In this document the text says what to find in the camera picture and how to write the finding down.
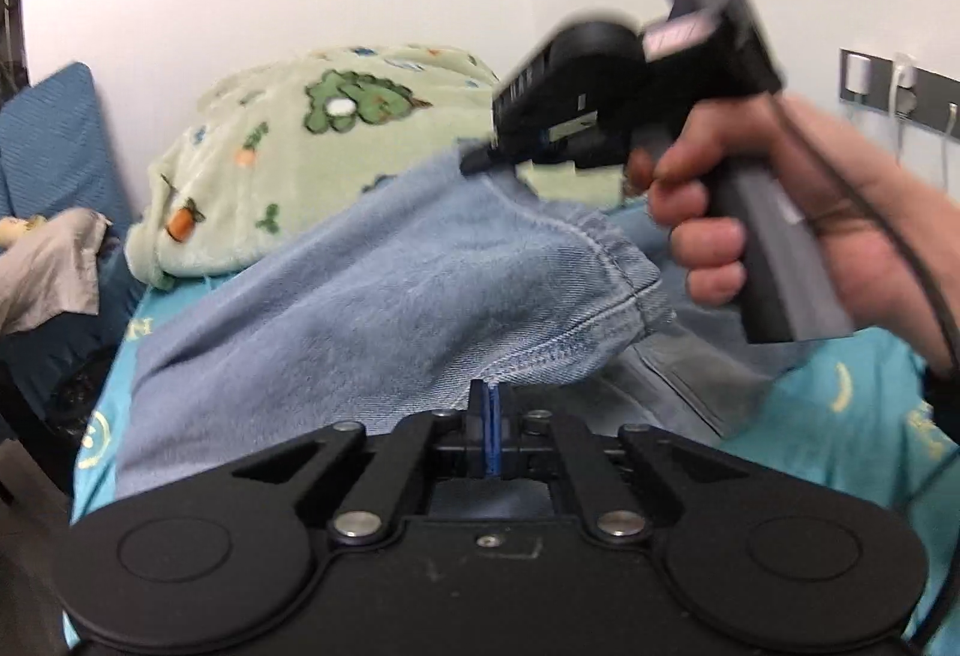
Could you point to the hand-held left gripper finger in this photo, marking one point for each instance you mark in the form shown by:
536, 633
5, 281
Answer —
480, 435
498, 435

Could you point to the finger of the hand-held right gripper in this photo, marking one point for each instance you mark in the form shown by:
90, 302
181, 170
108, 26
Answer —
480, 160

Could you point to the blue denim jeans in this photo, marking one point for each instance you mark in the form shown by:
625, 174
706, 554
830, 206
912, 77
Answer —
375, 296

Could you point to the person's right hand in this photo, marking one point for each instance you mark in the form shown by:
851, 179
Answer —
870, 236

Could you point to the green printed fleece blanket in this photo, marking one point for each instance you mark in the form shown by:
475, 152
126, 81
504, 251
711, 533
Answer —
315, 161

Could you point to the white plug charger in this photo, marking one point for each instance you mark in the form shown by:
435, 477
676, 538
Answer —
905, 79
856, 75

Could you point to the teal printed bed sheet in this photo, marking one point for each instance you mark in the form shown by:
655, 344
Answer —
825, 416

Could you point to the blue padded cushion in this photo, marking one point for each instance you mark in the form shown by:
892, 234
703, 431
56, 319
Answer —
52, 139

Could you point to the grey crumpled cloth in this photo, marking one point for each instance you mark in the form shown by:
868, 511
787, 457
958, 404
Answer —
52, 274

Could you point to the yellow soft toy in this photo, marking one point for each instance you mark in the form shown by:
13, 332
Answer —
16, 227

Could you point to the grey wall power strip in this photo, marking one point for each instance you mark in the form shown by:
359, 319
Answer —
930, 86

